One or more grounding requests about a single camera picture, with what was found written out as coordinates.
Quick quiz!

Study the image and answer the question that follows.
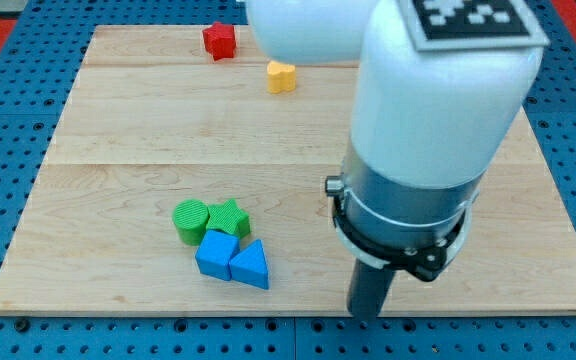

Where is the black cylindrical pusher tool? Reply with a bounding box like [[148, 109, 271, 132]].
[[346, 260, 396, 320]]

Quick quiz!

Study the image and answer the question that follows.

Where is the green cylinder block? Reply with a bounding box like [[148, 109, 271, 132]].
[[172, 199, 209, 246]]

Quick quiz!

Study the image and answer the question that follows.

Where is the yellow heart block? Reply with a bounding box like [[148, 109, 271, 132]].
[[266, 61, 297, 94]]

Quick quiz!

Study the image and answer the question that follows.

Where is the black white fiducial marker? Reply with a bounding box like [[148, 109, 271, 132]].
[[397, 0, 550, 52]]

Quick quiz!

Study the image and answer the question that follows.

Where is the red star block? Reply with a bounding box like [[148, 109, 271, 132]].
[[202, 21, 237, 61]]

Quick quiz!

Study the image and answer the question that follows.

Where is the green star block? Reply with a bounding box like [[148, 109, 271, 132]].
[[206, 199, 251, 239]]

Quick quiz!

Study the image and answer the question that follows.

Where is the blue cube block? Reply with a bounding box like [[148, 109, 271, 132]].
[[195, 230, 239, 281]]

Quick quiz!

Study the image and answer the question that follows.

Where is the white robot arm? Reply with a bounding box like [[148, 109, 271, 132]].
[[245, 0, 549, 281]]

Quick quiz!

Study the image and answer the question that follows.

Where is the blue triangle block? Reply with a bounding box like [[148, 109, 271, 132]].
[[229, 239, 270, 290]]

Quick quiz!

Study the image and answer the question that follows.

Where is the wooden board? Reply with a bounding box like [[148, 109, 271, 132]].
[[0, 26, 576, 317]]

